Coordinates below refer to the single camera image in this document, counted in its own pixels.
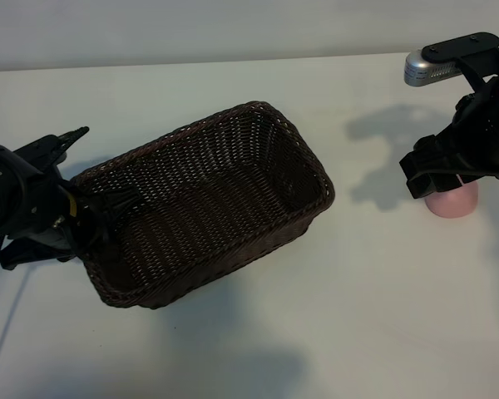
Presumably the dark brown wicker basket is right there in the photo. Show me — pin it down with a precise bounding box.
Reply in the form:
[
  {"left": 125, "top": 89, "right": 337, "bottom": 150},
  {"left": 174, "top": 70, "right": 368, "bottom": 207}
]
[{"left": 68, "top": 100, "right": 336, "bottom": 311}]

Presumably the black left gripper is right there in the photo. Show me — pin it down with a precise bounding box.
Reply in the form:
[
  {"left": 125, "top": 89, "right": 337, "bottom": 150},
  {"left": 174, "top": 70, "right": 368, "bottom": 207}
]
[{"left": 0, "top": 174, "right": 141, "bottom": 272}]

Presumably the pink peach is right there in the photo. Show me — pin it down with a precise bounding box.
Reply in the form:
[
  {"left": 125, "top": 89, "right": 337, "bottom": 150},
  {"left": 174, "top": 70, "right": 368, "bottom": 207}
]
[{"left": 424, "top": 176, "right": 480, "bottom": 219}]

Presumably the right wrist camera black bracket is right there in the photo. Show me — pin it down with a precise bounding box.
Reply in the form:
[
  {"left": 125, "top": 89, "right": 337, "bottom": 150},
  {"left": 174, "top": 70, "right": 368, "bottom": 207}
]
[{"left": 422, "top": 32, "right": 499, "bottom": 91}]

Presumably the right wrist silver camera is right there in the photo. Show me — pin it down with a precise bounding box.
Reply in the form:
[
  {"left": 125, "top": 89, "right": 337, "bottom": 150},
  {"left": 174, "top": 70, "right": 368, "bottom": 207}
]
[{"left": 403, "top": 48, "right": 469, "bottom": 88}]

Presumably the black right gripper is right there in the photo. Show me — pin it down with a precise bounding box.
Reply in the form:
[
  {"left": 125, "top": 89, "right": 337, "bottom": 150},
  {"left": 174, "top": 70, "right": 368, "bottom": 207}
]
[{"left": 400, "top": 70, "right": 499, "bottom": 201}]

